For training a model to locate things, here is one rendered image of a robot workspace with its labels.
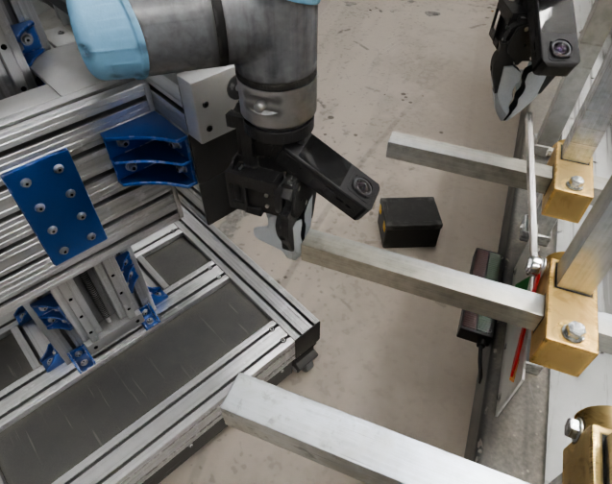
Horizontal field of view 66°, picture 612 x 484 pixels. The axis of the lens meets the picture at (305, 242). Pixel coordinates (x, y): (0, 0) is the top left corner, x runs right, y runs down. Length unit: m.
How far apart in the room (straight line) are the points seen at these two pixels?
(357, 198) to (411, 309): 1.13
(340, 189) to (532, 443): 0.39
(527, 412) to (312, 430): 0.40
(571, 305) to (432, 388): 0.93
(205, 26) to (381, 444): 0.32
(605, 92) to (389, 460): 0.55
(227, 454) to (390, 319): 0.64
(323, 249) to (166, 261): 0.95
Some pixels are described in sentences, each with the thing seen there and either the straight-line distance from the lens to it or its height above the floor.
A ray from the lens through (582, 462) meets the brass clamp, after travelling 0.39.
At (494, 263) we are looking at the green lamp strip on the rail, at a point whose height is 0.70.
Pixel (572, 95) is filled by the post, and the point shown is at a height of 0.84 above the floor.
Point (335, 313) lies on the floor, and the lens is 1.55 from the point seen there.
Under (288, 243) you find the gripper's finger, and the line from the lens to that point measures 0.54.
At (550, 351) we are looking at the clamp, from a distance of 0.55.
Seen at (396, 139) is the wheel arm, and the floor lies 0.86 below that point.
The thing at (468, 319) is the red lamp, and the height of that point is 0.70.
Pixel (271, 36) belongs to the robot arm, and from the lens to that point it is 0.41.
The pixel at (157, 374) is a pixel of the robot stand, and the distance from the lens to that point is 1.26.
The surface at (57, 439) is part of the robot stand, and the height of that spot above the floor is 0.21.
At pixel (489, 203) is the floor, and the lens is 2.04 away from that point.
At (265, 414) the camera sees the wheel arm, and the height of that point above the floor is 0.96.
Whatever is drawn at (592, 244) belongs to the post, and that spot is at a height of 0.94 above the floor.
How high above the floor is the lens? 1.28
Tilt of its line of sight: 47 degrees down
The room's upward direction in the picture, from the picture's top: straight up
